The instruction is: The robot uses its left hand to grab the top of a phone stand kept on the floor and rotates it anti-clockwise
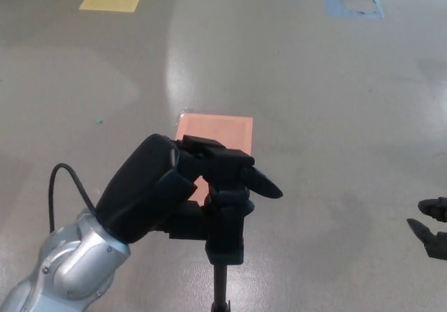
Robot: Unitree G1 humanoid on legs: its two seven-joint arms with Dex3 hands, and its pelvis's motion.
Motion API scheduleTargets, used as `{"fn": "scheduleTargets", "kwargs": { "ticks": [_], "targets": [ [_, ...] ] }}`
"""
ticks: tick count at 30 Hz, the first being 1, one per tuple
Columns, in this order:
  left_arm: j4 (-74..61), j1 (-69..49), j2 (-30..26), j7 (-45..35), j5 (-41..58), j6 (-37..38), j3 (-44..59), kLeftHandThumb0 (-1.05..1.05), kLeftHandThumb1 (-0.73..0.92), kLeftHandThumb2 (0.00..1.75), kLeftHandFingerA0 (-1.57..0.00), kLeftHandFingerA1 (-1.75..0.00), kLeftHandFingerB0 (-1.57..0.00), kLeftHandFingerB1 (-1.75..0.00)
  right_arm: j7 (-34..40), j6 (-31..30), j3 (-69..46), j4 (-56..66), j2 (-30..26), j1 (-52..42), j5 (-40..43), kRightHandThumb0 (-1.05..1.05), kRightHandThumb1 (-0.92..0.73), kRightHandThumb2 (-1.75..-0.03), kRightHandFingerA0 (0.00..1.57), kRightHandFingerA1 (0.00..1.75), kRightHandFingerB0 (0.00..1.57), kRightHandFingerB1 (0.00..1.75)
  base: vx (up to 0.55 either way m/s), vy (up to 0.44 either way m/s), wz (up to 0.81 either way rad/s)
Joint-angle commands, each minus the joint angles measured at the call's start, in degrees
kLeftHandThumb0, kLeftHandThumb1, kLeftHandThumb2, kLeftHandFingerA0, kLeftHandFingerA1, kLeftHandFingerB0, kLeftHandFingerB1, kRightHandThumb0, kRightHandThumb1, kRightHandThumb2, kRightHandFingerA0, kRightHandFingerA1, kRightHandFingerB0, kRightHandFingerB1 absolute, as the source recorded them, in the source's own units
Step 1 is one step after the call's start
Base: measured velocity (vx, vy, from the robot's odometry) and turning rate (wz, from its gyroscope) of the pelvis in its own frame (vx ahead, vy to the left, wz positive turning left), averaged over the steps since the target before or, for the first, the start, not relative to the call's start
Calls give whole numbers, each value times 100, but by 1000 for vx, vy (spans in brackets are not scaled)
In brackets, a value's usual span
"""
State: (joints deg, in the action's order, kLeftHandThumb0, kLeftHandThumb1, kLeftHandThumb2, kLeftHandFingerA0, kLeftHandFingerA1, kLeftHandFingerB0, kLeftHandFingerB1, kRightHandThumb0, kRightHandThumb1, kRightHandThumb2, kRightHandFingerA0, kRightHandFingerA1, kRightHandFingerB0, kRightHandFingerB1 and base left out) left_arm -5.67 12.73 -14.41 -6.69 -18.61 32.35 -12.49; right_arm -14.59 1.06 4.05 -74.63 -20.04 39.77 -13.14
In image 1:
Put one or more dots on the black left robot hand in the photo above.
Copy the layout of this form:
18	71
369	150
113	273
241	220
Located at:
139	190

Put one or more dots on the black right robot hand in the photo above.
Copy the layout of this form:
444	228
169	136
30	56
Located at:
436	242

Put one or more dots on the black phone stand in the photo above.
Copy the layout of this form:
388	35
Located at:
225	228

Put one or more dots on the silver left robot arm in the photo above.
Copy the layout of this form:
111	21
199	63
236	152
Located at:
70	266

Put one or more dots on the orange rectangular floor marking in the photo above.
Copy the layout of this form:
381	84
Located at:
220	128

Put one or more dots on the small green scrap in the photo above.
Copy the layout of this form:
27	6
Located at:
99	120

